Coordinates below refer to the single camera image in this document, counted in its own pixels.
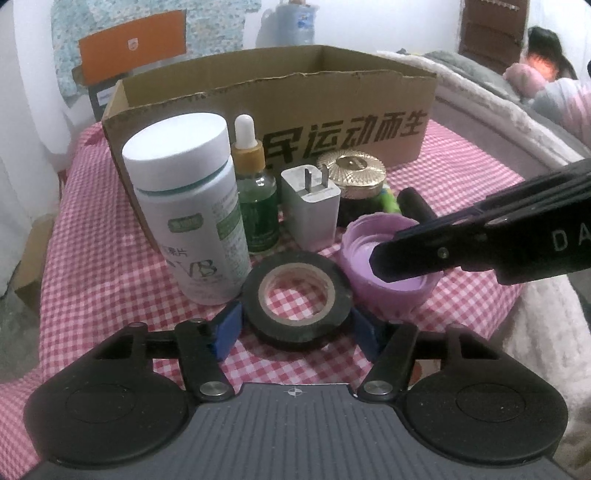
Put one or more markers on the blue water jug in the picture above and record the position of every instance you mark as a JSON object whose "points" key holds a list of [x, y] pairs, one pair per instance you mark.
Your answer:
{"points": [[298, 21]]}

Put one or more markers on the white fleece blanket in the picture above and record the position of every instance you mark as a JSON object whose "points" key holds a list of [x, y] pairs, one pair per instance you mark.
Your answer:
{"points": [[549, 332]]}

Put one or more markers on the small green object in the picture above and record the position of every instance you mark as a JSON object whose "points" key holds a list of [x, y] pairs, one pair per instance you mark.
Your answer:
{"points": [[388, 199]]}

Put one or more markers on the black cylindrical object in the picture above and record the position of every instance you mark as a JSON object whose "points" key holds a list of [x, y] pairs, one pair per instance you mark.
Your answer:
{"points": [[414, 203]]}

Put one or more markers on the mauve bedsheet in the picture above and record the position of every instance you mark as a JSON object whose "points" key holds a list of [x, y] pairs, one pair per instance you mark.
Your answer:
{"points": [[485, 138]]}

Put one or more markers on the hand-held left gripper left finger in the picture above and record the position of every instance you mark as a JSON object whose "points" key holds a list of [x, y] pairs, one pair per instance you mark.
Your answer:
{"points": [[226, 330]]}

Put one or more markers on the black tape roll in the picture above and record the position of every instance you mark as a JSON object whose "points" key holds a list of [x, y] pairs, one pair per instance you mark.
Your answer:
{"points": [[251, 295]]}

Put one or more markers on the flat cardboard piece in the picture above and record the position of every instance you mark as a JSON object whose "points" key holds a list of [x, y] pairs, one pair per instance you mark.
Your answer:
{"points": [[32, 272]]}

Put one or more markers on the gold lidded jar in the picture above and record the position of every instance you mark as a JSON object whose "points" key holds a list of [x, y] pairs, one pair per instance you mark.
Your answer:
{"points": [[353, 173]]}

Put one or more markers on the white pill bottle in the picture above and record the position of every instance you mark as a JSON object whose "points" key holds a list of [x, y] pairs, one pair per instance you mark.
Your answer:
{"points": [[184, 184]]}

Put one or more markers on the brown cardboard box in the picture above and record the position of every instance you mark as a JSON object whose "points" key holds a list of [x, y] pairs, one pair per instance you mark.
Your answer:
{"points": [[323, 97]]}

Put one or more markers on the brown wooden door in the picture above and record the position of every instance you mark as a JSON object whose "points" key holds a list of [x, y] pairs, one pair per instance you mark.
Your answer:
{"points": [[494, 32]]}

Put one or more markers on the green dropper bottle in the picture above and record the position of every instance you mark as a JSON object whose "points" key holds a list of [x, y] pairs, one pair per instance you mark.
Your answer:
{"points": [[258, 198]]}

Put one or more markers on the pink checkered tablecloth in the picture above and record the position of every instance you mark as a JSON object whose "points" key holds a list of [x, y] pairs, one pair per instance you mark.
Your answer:
{"points": [[92, 277]]}

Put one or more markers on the grey blanket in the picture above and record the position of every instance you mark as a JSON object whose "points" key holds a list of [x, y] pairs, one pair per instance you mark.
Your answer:
{"points": [[466, 64]]}

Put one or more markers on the orange printed carton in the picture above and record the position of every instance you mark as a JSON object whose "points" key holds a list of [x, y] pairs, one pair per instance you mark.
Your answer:
{"points": [[134, 41]]}

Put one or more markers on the white charger plug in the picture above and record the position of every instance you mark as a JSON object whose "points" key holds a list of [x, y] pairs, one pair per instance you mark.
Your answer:
{"points": [[307, 212]]}

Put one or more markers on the purple plastic lid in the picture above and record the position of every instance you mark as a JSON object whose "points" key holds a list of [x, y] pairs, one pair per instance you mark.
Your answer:
{"points": [[397, 300]]}

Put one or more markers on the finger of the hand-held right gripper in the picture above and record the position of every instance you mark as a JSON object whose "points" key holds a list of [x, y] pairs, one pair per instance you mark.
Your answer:
{"points": [[531, 189], [415, 258]]}

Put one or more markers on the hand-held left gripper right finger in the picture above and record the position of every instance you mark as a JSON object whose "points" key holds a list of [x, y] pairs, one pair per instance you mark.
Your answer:
{"points": [[369, 334]]}

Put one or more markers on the floral wall cloth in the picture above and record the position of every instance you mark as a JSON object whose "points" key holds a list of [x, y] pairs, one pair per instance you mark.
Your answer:
{"points": [[217, 18]]}

